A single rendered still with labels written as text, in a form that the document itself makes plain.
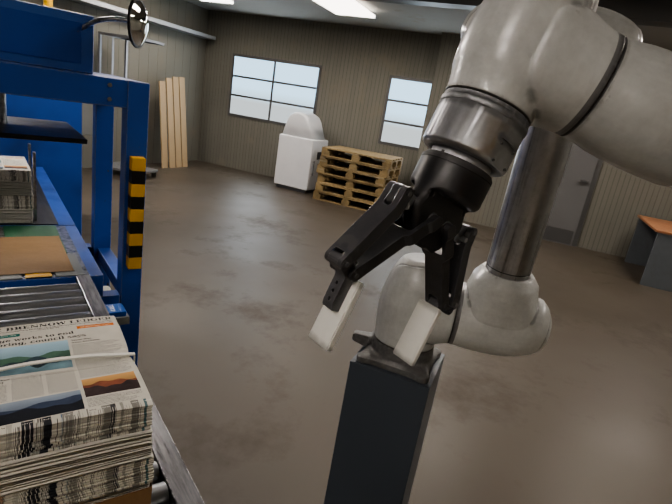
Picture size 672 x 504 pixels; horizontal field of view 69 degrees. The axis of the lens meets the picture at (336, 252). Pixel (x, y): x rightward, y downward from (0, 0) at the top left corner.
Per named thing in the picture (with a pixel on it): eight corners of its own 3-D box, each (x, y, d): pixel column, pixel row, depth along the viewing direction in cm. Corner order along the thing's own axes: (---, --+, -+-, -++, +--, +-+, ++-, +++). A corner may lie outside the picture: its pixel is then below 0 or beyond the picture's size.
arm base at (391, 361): (363, 329, 138) (367, 311, 137) (441, 354, 131) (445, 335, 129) (339, 355, 122) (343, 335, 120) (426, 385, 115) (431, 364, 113)
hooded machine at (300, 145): (321, 191, 912) (333, 116, 873) (307, 194, 857) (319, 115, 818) (287, 183, 935) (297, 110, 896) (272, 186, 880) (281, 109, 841)
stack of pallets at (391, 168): (395, 208, 866) (404, 157, 840) (380, 215, 789) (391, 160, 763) (331, 193, 906) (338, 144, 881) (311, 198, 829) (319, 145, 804)
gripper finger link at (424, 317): (419, 298, 56) (422, 299, 56) (391, 352, 56) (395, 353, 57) (439, 309, 53) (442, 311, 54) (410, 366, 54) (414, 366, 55)
